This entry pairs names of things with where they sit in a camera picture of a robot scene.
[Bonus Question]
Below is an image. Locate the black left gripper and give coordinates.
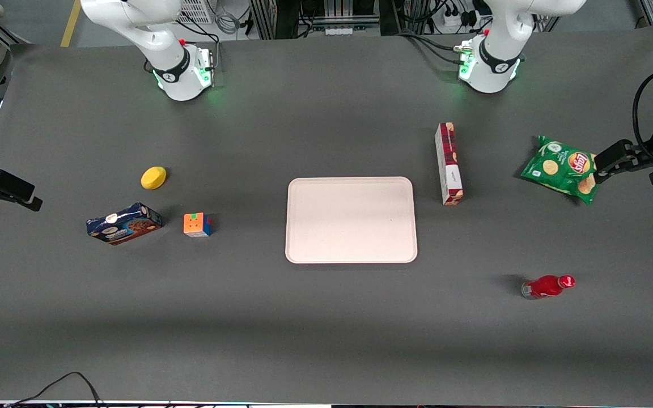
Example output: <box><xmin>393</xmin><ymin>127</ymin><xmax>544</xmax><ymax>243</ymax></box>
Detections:
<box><xmin>594</xmin><ymin>107</ymin><xmax>653</xmax><ymax>185</ymax></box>

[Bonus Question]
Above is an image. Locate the red tartan cookie box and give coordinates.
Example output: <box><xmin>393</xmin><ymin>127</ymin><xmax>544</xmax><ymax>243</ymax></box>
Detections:
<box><xmin>435</xmin><ymin>122</ymin><xmax>465</xmax><ymax>206</ymax></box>

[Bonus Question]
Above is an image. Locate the blue cookie box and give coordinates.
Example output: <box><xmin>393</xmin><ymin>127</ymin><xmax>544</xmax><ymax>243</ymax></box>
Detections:
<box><xmin>86</xmin><ymin>202</ymin><xmax>163</xmax><ymax>245</ymax></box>

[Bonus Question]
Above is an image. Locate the beige plastic tray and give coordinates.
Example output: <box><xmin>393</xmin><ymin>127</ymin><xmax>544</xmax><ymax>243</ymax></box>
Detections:
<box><xmin>285</xmin><ymin>177</ymin><xmax>418</xmax><ymax>265</ymax></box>

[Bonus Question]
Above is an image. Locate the green chips bag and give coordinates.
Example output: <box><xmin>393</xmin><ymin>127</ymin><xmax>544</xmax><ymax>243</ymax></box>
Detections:
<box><xmin>520</xmin><ymin>135</ymin><xmax>599</xmax><ymax>206</ymax></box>

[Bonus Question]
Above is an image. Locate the yellow sponge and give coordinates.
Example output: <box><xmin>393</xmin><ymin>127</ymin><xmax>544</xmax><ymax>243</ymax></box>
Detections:
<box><xmin>141</xmin><ymin>166</ymin><xmax>167</xmax><ymax>190</ymax></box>

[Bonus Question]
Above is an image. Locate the red plastic bottle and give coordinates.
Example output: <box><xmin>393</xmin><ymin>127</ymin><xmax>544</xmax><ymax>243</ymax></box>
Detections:
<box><xmin>521</xmin><ymin>275</ymin><xmax>576</xmax><ymax>300</ymax></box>

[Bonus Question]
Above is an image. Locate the colourful puzzle cube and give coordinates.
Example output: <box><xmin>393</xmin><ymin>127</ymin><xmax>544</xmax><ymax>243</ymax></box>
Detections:
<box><xmin>183</xmin><ymin>212</ymin><xmax>213</xmax><ymax>238</ymax></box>

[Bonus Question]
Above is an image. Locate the white power strip with plugs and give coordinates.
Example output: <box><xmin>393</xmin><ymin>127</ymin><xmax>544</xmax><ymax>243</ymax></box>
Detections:
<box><xmin>442</xmin><ymin>6</ymin><xmax>478</xmax><ymax>29</ymax></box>

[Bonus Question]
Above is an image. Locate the white perforated panel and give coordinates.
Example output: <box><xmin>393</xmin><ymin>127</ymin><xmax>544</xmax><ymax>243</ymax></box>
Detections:
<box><xmin>176</xmin><ymin>0</ymin><xmax>215</xmax><ymax>25</ymax></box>

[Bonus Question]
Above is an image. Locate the dark grey table mat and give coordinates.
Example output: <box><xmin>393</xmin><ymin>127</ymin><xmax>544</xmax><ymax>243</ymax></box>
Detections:
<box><xmin>0</xmin><ymin>22</ymin><xmax>653</xmax><ymax>406</ymax></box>

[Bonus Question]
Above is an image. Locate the thin black floor cable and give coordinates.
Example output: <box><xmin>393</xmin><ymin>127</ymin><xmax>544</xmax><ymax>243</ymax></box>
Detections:
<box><xmin>5</xmin><ymin>371</ymin><xmax>104</xmax><ymax>408</ymax></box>

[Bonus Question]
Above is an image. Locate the black base cable bundle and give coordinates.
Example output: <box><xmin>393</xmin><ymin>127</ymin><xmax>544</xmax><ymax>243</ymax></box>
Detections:
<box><xmin>397</xmin><ymin>31</ymin><xmax>472</xmax><ymax>65</ymax></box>

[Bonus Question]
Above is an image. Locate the grey coiled cable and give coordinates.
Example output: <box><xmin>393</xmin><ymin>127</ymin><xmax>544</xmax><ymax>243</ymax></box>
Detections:
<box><xmin>215</xmin><ymin>10</ymin><xmax>241</xmax><ymax>35</ymax></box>

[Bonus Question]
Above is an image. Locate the aluminium frame rack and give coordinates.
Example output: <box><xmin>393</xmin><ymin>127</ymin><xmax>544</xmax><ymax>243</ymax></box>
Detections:
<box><xmin>250</xmin><ymin>0</ymin><xmax>384</xmax><ymax>40</ymax></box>

